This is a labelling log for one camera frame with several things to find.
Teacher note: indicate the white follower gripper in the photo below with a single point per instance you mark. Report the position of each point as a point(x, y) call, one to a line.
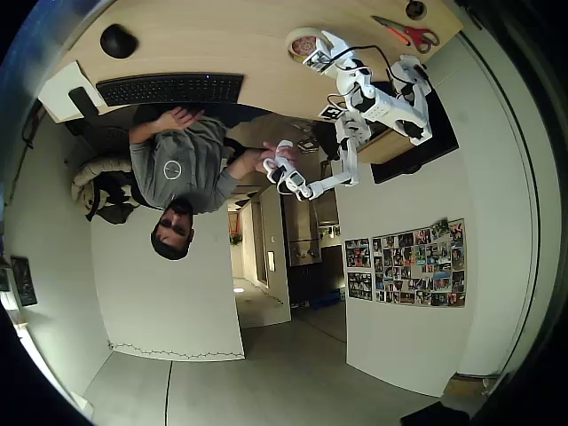
point(334, 44)

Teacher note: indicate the beige roll of tape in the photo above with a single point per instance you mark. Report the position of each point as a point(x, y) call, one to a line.
point(290, 39)

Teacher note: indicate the white leader robot arm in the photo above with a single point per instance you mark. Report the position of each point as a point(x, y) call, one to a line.
point(348, 155)

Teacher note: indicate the white follower robot arm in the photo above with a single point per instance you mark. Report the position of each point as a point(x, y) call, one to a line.
point(386, 106)

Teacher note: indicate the man's left forearm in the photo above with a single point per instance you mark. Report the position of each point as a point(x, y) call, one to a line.
point(144, 131)

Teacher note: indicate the man's right forearm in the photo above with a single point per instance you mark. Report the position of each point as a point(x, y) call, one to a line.
point(247, 163)

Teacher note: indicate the man's right hand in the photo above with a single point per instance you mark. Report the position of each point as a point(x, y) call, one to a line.
point(289, 154)

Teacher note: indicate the man's left hand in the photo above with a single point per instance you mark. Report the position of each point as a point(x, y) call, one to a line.
point(177, 117)

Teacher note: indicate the black-white fiducial marker card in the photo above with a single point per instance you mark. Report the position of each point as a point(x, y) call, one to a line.
point(332, 112)

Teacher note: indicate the black round desk grommet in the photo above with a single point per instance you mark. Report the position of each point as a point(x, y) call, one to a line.
point(415, 9)

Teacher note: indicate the black computer keyboard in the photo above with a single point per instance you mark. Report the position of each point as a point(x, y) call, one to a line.
point(171, 89)

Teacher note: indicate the man's torso grey shirt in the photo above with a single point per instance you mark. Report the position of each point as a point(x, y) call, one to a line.
point(186, 164)

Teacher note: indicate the stainless steel refrigerator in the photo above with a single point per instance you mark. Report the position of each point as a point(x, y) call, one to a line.
point(304, 231)

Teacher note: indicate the small photo collage poster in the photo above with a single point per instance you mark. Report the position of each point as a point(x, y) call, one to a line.
point(357, 253)
point(360, 286)

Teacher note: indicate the black computer mouse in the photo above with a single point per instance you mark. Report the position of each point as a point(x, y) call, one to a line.
point(117, 41)

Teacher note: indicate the white interior door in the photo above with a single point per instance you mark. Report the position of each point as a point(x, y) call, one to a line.
point(275, 257)

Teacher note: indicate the large photo collage poster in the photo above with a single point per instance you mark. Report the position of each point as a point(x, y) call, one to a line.
point(419, 262)

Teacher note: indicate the man's head dark hair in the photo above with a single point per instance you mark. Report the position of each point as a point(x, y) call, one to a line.
point(172, 235)

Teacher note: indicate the black smartphone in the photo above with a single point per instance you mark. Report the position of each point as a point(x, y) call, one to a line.
point(83, 101)

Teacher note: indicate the cream padded blanket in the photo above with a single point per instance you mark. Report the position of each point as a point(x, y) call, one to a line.
point(100, 171)

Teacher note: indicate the black bag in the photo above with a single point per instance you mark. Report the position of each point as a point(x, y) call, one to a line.
point(113, 202)

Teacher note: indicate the white paper pad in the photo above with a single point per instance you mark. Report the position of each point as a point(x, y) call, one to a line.
point(57, 89)

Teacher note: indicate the dark framed picture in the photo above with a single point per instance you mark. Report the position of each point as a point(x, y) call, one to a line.
point(24, 280)

